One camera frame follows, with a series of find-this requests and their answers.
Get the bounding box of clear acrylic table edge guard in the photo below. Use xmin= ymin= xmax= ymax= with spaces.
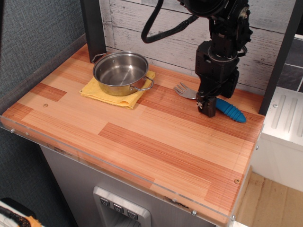
xmin=2 ymin=111 xmax=264 ymax=227

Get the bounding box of yellow folded cloth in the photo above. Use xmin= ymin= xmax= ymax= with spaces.
xmin=80 ymin=78 xmax=145 ymax=109

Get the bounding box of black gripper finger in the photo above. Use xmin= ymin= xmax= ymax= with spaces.
xmin=219 ymin=70 xmax=239 ymax=98
xmin=200 ymin=96 xmax=217 ymax=117

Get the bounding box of blue handled metal fork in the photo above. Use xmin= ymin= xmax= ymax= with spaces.
xmin=174 ymin=82 xmax=246 ymax=123

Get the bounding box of dark metal post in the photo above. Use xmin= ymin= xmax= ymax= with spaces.
xmin=80 ymin=0 xmax=107 ymax=63
xmin=258 ymin=0 xmax=303 ymax=116

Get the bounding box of left dark metal post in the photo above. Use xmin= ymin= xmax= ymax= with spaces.
xmin=80 ymin=0 xmax=107 ymax=63

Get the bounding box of orange and black object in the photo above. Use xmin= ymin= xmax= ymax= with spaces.
xmin=0 ymin=198 xmax=43 ymax=227

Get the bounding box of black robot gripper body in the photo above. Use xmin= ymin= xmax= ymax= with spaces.
xmin=195 ymin=41 xmax=240 ymax=111

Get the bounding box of stainless steel pot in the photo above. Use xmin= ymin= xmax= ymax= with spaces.
xmin=93 ymin=52 xmax=154 ymax=96

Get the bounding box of silver dispenser panel with buttons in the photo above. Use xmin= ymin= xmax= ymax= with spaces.
xmin=93 ymin=186 xmax=152 ymax=227

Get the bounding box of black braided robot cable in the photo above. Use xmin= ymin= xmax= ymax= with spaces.
xmin=141 ymin=0 xmax=199 ymax=44

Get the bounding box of white ribbed toy sink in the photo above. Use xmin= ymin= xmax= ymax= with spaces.
xmin=250 ymin=87 xmax=303 ymax=191

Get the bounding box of right dark metal post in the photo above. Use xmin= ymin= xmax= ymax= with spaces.
xmin=258 ymin=0 xmax=303 ymax=116

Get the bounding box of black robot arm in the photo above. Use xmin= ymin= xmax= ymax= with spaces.
xmin=180 ymin=0 xmax=253 ymax=117

